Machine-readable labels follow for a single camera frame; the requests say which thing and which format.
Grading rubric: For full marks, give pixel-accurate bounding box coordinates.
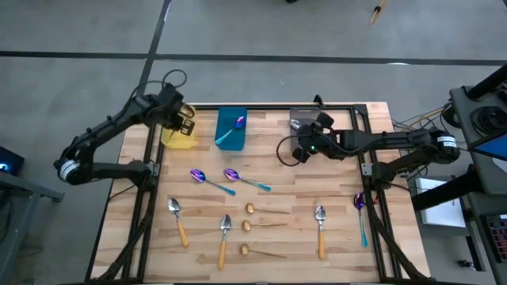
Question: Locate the yellow cable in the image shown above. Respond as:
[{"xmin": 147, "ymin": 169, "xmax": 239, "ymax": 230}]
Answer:
[{"xmin": 395, "ymin": 108, "xmax": 447, "ymax": 130}]

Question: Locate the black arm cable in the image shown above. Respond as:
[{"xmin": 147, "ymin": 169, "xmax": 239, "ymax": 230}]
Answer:
[
  {"xmin": 130, "ymin": 69, "xmax": 189, "ymax": 102},
  {"xmin": 276, "ymin": 134, "xmax": 304, "ymax": 168}
]

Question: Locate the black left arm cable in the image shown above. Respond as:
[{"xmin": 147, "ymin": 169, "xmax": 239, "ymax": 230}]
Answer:
[{"xmin": 130, "ymin": 69, "xmax": 189, "ymax": 102}]

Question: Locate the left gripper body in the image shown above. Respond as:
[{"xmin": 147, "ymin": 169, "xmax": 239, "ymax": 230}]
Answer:
[{"xmin": 158, "ymin": 82, "xmax": 185, "ymax": 130}]

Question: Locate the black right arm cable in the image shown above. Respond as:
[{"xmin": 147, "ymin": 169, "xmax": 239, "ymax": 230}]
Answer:
[{"xmin": 276, "ymin": 134, "xmax": 304, "ymax": 168}]

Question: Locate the blue laptop screen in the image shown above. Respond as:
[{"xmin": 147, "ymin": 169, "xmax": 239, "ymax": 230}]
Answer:
[{"xmin": 468, "ymin": 133, "xmax": 507, "ymax": 162}]

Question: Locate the grey side table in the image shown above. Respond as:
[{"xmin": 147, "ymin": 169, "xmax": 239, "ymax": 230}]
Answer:
[{"xmin": 0, "ymin": 169, "xmax": 66, "ymax": 285}]

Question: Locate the yellow translucent plastic bin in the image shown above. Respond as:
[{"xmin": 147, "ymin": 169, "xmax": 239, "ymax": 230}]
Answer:
[{"xmin": 160, "ymin": 104, "xmax": 198, "ymax": 150}]

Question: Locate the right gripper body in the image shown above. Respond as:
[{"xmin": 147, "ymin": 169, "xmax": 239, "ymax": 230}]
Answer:
[{"xmin": 304, "ymin": 123, "xmax": 345, "ymax": 160}]

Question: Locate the black keypad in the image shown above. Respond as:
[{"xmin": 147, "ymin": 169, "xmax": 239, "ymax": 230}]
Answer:
[{"xmin": 483, "ymin": 215, "xmax": 507, "ymax": 259}]

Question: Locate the black stand beam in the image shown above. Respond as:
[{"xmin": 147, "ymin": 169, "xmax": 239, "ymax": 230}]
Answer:
[{"xmin": 410, "ymin": 164, "xmax": 488, "ymax": 211}]

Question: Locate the iridescent purple teal spoon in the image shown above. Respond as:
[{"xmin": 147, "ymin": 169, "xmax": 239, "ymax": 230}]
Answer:
[
  {"xmin": 223, "ymin": 167, "xmax": 273, "ymax": 193},
  {"xmin": 353, "ymin": 191, "xmax": 369, "ymax": 249},
  {"xmin": 215, "ymin": 116, "xmax": 247, "ymax": 146},
  {"xmin": 189, "ymin": 169, "xmax": 237, "ymax": 197}
]

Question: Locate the coiled black cable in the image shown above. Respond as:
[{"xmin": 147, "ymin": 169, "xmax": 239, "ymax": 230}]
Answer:
[{"xmin": 470, "ymin": 105, "xmax": 507, "ymax": 139}]

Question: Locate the black aluminium table frame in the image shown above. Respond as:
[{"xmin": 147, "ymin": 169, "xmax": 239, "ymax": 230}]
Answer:
[{"xmin": 85, "ymin": 102, "xmax": 433, "ymax": 285}]

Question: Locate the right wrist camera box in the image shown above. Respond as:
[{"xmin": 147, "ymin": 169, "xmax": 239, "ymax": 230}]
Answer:
[{"xmin": 292, "ymin": 146, "xmax": 312, "ymax": 164}]

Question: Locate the grey plastic bin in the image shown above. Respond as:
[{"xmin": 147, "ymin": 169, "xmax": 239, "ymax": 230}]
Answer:
[{"xmin": 288, "ymin": 107, "xmax": 325, "ymax": 155}]

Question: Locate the white box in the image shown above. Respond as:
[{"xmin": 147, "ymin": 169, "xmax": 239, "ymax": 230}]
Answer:
[{"xmin": 414, "ymin": 177, "xmax": 467, "ymax": 229}]

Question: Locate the black device blue light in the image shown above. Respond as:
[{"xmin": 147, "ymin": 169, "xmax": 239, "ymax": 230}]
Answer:
[{"xmin": 0, "ymin": 146, "xmax": 25, "ymax": 177}]

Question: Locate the blue plastic bin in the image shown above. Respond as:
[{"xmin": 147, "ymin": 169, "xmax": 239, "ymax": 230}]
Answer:
[{"xmin": 214, "ymin": 106, "xmax": 249, "ymax": 152}]

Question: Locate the yellow black stick tool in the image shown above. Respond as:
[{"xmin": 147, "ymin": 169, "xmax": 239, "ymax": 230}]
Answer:
[{"xmin": 369, "ymin": 0, "xmax": 388, "ymax": 25}]

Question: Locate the grey equipment cart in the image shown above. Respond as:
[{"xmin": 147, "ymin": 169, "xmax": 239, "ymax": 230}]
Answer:
[{"xmin": 449, "ymin": 63, "xmax": 507, "ymax": 285}]

